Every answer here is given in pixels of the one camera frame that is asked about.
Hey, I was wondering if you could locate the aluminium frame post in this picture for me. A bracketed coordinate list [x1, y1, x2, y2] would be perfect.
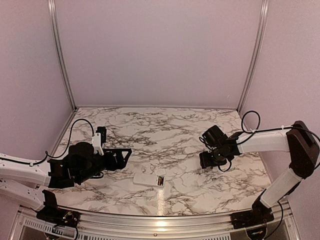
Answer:
[236, 0, 270, 114]
[47, 0, 77, 112]

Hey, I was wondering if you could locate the left aluminium frame post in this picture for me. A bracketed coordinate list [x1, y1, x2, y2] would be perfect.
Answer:
[47, 0, 77, 112]

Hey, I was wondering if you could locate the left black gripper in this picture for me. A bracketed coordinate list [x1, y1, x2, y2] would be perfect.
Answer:
[77, 148, 132, 184]

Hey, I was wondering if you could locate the battery in remote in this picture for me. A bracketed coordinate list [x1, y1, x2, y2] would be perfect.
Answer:
[157, 176, 165, 187]

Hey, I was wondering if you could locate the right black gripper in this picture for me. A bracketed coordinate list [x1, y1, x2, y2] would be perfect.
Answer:
[199, 147, 230, 169]

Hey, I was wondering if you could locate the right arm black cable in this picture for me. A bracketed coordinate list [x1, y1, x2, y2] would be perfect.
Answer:
[217, 110, 320, 173]

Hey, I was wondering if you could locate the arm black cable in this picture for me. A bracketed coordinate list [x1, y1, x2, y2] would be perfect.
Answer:
[44, 118, 97, 161]
[217, 110, 320, 173]

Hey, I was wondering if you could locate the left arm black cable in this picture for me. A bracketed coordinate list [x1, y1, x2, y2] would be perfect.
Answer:
[44, 118, 97, 161]

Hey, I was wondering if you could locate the white battery cover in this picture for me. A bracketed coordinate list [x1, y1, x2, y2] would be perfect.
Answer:
[154, 169, 166, 176]

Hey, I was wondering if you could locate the white remote control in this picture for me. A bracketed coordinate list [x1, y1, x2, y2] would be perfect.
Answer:
[133, 173, 165, 188]

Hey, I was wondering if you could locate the front aluminium rail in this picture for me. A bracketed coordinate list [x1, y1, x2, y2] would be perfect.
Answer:
[9, 201, 301, 240]

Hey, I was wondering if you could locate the right aluminium frame post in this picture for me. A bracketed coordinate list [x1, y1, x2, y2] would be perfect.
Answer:
[236, 0, 270, 114]

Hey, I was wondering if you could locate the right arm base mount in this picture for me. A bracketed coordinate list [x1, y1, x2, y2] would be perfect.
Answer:
[230, 209, 275, 229]

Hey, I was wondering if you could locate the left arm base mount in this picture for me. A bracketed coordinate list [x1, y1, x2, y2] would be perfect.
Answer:
[36, 207, 80, 228]

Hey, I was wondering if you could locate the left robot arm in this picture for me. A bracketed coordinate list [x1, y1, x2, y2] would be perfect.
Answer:
[0, 142, 132, 211]

